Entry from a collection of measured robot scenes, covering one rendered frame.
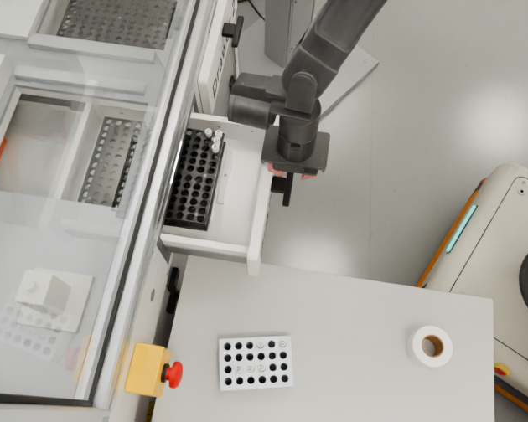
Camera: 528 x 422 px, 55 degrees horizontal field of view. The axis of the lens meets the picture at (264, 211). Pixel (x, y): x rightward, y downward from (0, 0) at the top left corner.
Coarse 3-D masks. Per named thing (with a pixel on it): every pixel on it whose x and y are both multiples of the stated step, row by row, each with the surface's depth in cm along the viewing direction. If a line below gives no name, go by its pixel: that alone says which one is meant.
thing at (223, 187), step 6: (228, 150) 95; (228, 156) 95; (228, 162) 94; (228, 168) 94; (222, 174) 93; (228, 174) 93; (222, 180) 93; (228, 180) 93; (222, 186) 92; (222, 192) 92; (222, 198) 91
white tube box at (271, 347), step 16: (288, 336) 87; (224, 352) 86; (240, 352) 86; (256, 352) 86; (272, 352) 86; (288, 352) 86; (224, 368) 85; (256, 368) 85; (272, 368) 88; (288, 368) 85; (224, 384) 84; (240, 384) 87; (256, 384) 84; (272, 384) 84; (288, 384) 84
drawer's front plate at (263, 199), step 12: (276, 120) 88; (264, 168) 85; (264, 180) 84; (264, 192) 83; (264, 204) 82; (264, 216) 82; (252, 228) 81; (264, 228) 85; (252, 240) 80; (252, 252) 79; (252, 264) 81
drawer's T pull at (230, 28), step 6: (240, 18) 99; (228, 24) 98; (234, 24) 98; (240, 24) 98; (222, 30) 98; (228, 30) 98; (234, 30) 98; (240, 30) 98; (228, 36) 98; (234, 36) 97; (240, 36) 98; (234, 42) 97
